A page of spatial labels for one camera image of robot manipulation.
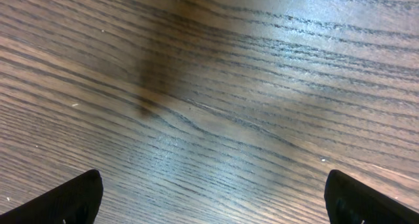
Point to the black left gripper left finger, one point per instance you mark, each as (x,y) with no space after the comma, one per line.
(77,201)

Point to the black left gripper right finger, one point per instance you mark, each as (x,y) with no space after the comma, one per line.
(349,201)

